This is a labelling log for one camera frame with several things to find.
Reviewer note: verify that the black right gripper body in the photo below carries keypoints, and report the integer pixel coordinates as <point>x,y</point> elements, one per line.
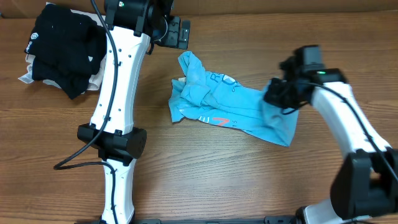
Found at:
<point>285,96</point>

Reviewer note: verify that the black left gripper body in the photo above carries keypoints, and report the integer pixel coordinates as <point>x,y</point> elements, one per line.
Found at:
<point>179,34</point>

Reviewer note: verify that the light blue printed t-shirt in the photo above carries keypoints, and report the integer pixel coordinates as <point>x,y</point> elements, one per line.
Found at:
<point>220,100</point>

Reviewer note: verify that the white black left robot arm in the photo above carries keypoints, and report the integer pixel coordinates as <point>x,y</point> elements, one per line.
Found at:
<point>133,28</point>

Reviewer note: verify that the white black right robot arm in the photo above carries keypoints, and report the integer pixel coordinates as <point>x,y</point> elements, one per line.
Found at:
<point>366,184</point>

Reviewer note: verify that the beige folded garment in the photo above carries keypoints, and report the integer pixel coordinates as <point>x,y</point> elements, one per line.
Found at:
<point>94,82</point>

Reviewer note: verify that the black folded garment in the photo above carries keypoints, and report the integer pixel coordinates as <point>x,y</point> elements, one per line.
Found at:
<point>67,47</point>

